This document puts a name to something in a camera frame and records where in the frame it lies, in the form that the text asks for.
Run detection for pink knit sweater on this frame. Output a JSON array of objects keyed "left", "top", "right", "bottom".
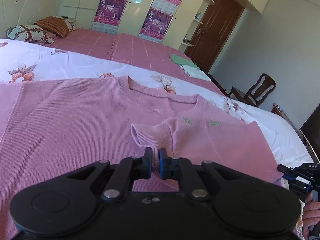
[{"left": 1, "top": 76, "right": 281, "bottom": 239}]

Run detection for person's right hand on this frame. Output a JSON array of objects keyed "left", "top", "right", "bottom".
[{"left": 302, "top": 192, "right": 320, "bottom": 239}]

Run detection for black television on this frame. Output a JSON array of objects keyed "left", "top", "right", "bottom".
[{"left": 300, "top": 105, "right": 320, "bottom": 157}]

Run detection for folded white garment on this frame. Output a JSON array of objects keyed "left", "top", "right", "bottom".
[{"left": 181, "top": 64, "right": 210, "bottom": 80}]

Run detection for dark wooden chair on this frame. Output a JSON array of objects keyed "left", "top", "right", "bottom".
[{"left": 228, "top": 73, "right": 277, "bottom": 107}]

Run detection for folded green garment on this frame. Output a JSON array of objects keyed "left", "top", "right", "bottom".
[{"left": 169, "top": 54, "right": 193, "bottom": 66}]

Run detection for pink checked bed sheet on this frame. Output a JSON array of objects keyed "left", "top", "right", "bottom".
[{"left": 47, "top": 27, "right": 213, "bottom": 82}]

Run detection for lower right purple poster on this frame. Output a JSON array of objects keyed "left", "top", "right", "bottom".
[{"left": 138, "top": 8, "right": 172, "bottom": 43}]

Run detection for cream wardrobe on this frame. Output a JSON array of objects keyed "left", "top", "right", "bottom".
[{"left": 59, "top": 0, "right": 268, "bottom": 49}]

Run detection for white floral quilt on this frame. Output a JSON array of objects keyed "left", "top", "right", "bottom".
[{"left": 0, "top": 38, "right": 315, "bottom": 170}]

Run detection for orange striped pillow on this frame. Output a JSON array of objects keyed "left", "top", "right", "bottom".
[{"left": 35, "top": 16, "right": 71, "bottom": 38}]

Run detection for lower left purple poster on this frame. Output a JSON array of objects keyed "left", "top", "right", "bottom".
[{"left": 94, "top": 0, "right": 127, "bottom": 26}]

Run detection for brown wooden door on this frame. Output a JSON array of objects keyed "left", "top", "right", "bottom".
[{"left": 185, "top": 0, "right": 244, "bottom": 73}]

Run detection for floral patterned pillow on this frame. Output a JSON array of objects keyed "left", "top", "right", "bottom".
[{"left": 6, "top": 25, "right": 54, "bottom": 43}]

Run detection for corner shelf unit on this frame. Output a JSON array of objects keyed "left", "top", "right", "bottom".
[{"left": 178, "top": 0, "right": 214, "bottom": 53}]

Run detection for cream round headboard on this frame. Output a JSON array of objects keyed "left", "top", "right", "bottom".
[{"left": 0, "top": 0, "right": 55, "bottom": 38}]

